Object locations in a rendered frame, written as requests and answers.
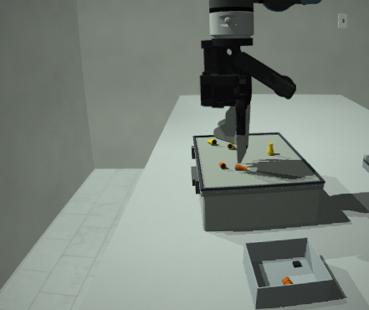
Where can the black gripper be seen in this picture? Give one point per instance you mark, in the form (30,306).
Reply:
(227,85)

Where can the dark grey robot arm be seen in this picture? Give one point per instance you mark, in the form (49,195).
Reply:
(240,25)

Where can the grey tool case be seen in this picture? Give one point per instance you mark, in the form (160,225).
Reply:
(230,201)

